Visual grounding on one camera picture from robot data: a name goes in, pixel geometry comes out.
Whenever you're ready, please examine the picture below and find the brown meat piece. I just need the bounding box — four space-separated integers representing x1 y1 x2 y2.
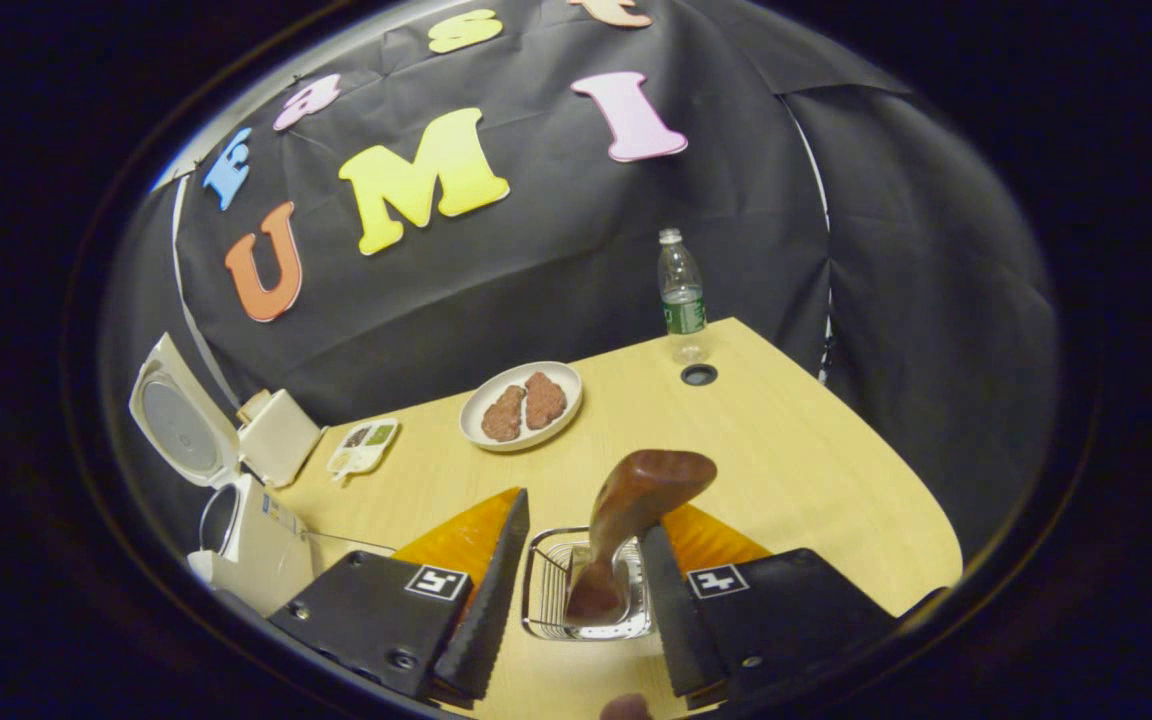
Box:
524 372 569 431
481 385 527 443

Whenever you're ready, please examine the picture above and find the white rice cooker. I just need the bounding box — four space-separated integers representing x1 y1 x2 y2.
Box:
128 332 317 618

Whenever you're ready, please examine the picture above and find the black backdrop cloth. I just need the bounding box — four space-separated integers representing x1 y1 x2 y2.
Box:
101 0 1062 561

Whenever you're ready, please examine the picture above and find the metal wire chopstick holder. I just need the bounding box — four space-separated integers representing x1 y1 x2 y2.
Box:
521 526 655 642

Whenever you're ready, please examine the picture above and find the brown wooden spoon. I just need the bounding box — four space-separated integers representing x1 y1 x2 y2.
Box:
564 449 719 626

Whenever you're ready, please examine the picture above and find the white divided grain dish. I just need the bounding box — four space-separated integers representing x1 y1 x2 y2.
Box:
326 417 402 483

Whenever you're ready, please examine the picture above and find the white toaster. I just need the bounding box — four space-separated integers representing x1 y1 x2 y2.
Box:
236 388 325 489

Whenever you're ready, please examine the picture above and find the white round plate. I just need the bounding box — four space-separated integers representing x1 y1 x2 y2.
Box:
459 361 584 453

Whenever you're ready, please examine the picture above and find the clear water bottle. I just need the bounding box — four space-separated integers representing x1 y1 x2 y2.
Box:
658 227 710 366

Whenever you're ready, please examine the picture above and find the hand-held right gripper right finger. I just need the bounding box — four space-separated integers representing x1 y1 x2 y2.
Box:
639 503 897 701

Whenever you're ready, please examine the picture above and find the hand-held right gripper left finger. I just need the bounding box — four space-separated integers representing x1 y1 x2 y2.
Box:
268 487 531 706

